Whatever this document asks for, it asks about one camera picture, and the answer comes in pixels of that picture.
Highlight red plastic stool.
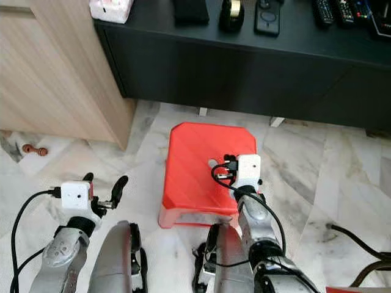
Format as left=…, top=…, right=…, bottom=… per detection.
left=158, top=122, right=258, bottom=230

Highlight silver left robot leg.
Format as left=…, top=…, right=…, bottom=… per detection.
left=87, top=220, right=148, bottom=293

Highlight silver robot leg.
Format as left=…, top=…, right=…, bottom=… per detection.
left=191, top=222, right=252, bottom=293
left=87, top=220, right=148, bottom=293

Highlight small brown wooden dumbbell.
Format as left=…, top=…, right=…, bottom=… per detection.
left=22, top=144, right=49, bottom=157

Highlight silver right robot leg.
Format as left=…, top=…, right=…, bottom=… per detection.
left=191, top=222, right=252, bottom=293

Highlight black low console cabinet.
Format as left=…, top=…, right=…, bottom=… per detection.
left=94, top=0, right=391, bottom=137

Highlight light wood cabinet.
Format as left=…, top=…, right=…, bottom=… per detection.
left=0, top=0, right=137, bottom=151

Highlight black tape roll gold core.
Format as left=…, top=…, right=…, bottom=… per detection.
left=218, top=0, right=246, bottom=34

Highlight black key fob case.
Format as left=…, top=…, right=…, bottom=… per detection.
left=254, top=0, right=283, bottom=38

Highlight black flat pouch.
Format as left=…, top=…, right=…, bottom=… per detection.
left=171, top=0, right=211, bottom=26

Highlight white pink box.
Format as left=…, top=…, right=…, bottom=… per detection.
left=89, top=0, right=136, bottom=24

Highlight red flat object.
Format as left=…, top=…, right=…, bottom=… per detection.
left=324, top=285, right=391, bottom=293

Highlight black remote control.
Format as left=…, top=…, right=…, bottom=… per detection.
left=352, top=0, right=374, bottom=24
left=311, top=0, right=336, bottom=29
left=333, top=0, right=356, bottom=26

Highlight black flat device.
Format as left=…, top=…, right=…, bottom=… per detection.
left=370, top=0, right=391, bottom=42

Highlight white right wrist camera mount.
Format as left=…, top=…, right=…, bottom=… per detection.
left=236, top=154, right=263, bottom=190

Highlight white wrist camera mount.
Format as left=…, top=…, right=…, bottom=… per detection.
left=60, top=181, right=95, bottom=212
left=236, top=154, right=263, bottom=190

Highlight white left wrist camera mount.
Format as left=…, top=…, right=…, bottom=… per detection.
left=60, top=181, right=95, bottom=212

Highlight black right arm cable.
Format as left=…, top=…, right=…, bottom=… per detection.
left=210, top=164, right=289, bottom=268

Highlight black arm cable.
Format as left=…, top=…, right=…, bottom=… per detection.
left=9, top=189, right=62, bottom=293
left=210, top=164, right=289, bottom=268

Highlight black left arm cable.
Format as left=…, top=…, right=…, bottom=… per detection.
left=9, top=189, right=62, bottom=293

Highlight thick black floor cable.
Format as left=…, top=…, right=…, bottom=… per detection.
left=326, top=223, right=391, bottom=261

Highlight dark brown floor cable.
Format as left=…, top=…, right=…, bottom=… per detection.
left=350, top=259, right=391, bottom=288

